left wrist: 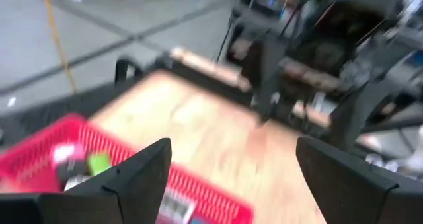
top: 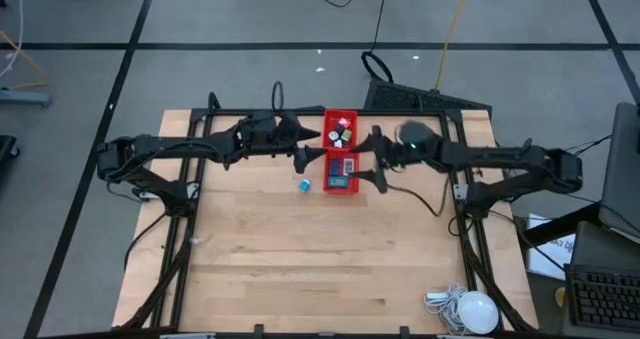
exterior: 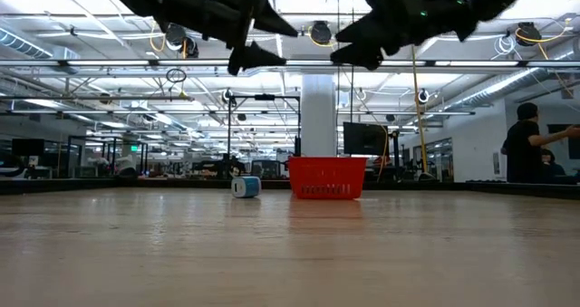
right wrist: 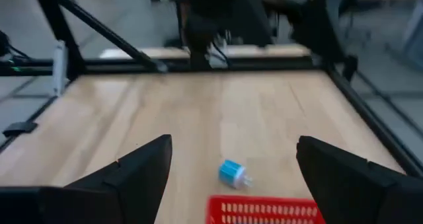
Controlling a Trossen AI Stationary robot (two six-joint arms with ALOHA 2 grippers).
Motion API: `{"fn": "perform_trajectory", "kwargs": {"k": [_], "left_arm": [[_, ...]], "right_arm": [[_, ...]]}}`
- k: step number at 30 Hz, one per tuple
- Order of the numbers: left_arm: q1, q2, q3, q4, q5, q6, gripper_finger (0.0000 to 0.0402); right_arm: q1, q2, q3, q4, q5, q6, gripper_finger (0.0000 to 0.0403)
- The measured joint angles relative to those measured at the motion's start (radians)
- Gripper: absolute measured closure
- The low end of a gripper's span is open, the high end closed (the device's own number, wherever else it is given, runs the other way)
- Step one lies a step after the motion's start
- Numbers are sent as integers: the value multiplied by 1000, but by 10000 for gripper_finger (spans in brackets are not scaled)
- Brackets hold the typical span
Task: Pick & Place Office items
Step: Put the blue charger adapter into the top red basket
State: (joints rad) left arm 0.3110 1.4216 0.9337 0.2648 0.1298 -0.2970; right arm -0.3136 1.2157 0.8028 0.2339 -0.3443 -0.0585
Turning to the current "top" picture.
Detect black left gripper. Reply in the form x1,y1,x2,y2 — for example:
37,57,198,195
269,113,329,174

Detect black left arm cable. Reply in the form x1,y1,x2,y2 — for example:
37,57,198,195
271,80,285,111

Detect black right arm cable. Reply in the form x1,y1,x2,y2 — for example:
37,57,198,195
387,176,451,219

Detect white cable bundle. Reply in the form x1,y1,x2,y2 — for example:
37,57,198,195
423,282,469,336

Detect red plastic mesh bin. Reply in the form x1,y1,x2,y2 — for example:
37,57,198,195
322,109,359,150
323,147,361,195

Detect black perforated computer case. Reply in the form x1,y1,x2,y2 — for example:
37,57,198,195
363,78,494,120

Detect orange floor cable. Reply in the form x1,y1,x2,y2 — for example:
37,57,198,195
0,28,49,91

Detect white round dome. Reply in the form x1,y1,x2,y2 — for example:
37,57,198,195
457,290,500,336

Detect black caster foot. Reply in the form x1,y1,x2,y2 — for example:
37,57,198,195
0,134,21,161

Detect dark grey case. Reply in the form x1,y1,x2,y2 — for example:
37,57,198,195
569,220,640,275

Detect grey floor bar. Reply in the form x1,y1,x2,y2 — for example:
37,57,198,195
0,88,53,108

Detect white floor cable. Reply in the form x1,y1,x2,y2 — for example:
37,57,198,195
0,0,25,80

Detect black aluminium table frame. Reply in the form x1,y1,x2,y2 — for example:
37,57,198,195
112,91,539,338

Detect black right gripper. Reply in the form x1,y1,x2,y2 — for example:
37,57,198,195
348,124,416,194

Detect black cables beside table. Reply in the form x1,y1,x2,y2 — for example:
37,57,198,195
564,133,614,155

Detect black keyboard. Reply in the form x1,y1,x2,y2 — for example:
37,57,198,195
563,263,640,334

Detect yellow floor cable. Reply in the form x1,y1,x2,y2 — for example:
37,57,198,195
433,0,474,93

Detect grey laptop lid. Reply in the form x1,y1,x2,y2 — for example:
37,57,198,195
598,101,640,240

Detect black stand bar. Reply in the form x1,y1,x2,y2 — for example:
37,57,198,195
522,202,601,249

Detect black looped floor cable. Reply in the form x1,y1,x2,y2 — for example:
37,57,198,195
360,0,395,85

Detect black white clamp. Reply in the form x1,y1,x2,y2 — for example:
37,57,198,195
131,186,165,202

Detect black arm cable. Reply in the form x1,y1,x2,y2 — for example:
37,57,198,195
271,80,285,111
387,176,451,219

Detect white paper sheet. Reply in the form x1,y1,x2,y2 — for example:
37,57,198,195
525,212,576,282

